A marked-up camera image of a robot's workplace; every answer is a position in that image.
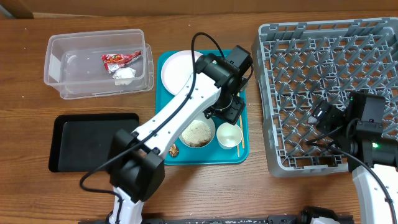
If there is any grey dishwasher rack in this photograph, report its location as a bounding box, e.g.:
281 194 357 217
252 17 397 177

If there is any white tissue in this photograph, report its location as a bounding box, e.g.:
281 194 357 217
113 67 136 86

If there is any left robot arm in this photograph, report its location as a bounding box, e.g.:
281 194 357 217
106 45 252 223

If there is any white paper cup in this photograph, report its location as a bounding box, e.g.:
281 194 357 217
216 123 242 149

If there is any teal serving tray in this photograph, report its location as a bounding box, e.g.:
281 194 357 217
155 51 250 166

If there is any grey bowl of rice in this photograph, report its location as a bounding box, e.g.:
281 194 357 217
179 113 216 148

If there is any red snack wrapper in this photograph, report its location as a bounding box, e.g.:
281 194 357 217
101 51 142 73

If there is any clear plastic bin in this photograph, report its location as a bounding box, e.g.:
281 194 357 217
44 29 154 100

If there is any large white plate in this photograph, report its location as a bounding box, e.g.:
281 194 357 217
161 50 193 95

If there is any brown food scrap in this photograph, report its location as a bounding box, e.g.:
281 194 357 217
169 144 179 157

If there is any black plastic tray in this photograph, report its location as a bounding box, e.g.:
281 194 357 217
48 113 139 172

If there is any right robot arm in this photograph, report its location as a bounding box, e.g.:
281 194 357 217
306 91 397 223

